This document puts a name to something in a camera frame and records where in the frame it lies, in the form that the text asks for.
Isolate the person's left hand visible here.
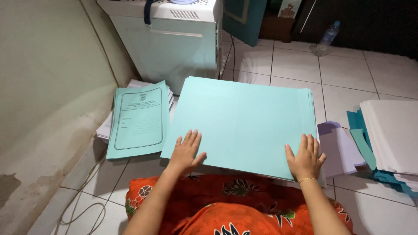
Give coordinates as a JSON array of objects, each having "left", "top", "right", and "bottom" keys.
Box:
[{"left": 167, "top": 129, "right": 207, "bottom": 176}]

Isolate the thick stack of white paper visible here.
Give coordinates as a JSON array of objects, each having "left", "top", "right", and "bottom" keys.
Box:
[{"left": 360, "top": 99, "right": 418, "bottom": 193}]

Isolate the dark blue strap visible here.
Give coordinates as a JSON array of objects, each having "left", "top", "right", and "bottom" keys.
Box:
[{"left": 144, "top": 0, "right": 157, "bottom": 27}]

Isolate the pile of pale lavender sheets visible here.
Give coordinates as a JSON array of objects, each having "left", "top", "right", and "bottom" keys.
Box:
[{"left": 317, "top": 120, "right": 367, "bottom": 179}]

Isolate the pile of teal paper sheets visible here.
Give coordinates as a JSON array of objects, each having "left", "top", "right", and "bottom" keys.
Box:
[{"left": 346, "top": 109, "right": 418, "bottom": 198}]

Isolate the stack of printed turquoise folders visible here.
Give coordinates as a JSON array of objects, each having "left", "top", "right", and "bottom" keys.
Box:
[{"left": 106, "top": 80, "right": 171, "bottom": 161}]

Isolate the black power cable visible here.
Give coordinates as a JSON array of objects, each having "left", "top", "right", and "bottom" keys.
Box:
[{"left": 219, "top": 35, "right": 236, "bottom": 82}]

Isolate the illustrated card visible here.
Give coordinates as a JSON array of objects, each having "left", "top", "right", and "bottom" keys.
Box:
[{"left": 277, "top": 0, "right": 302, "bottom": 19}]

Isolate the clear plastic water bottle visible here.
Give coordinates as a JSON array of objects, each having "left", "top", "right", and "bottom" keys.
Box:
[{"left": 313, "top": 20, "right": 341, "bottom": 57}]

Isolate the white metal machine cabinet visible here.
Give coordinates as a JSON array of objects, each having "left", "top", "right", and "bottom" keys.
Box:
[{"left": 96, "top": 0, "right": 224, "bottom": 95}]

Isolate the white cable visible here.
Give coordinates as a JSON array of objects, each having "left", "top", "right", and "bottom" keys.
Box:
[{"left": 59, "top": 156, "right": 109, "bottom": 235}]

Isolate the brown box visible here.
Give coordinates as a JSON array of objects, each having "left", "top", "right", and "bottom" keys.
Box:
[{"left": 259, "top": 12, "right": 296, "bottom": 43}]

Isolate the person's right hand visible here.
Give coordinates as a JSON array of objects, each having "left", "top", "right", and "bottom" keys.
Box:
[{"left": 284, "top": 133, "right": 327, "bottom": 182}]

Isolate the dark cabinet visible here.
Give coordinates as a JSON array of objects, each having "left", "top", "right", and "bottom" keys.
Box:
[{"left": 292, "top": 0, "right": 418, "bottom": 60}]

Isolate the light green paper strip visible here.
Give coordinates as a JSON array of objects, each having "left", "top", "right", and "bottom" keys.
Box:
[{"left": 349, "top": 128, "right": 377, "bottom": 171}]

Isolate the stack of large turquoise sheets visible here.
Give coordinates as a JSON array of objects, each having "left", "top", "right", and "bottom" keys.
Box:
[{"left": 160, "top": 76, "right": 327, "bottom": 188}]

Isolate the thin white rod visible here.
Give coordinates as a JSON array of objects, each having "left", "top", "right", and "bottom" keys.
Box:
[{"left": 299, "top": 0, "right": 317, "bottom": 34}]

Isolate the pile of white printed papers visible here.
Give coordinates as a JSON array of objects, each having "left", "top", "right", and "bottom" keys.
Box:
[{"left": 95, "top": 79, "right": 175, "bottom": 144}]

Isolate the teal board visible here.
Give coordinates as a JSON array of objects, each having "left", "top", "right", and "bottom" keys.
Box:
[{"left": 222, "top": 0, "right": 268, "bottom": 48}]

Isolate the orange floral skirt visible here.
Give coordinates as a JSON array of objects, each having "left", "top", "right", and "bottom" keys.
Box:
[{"left": 125, "top": 174, "right": 355, "bottom": 235}]

